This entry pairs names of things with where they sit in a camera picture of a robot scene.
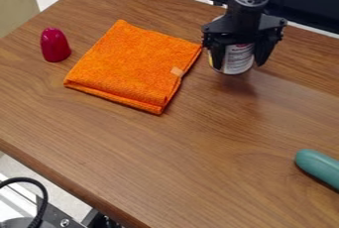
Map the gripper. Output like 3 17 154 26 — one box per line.
199 3 289 71

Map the white labelled can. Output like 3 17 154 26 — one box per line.
206 15 258 76

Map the orange cloth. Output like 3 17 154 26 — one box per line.
61 19 204 116

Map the teal tool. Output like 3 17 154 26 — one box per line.
293 149 339 191

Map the red toy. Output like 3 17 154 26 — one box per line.
40 27 73 63

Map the black cable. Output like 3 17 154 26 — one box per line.
0 176 50 228

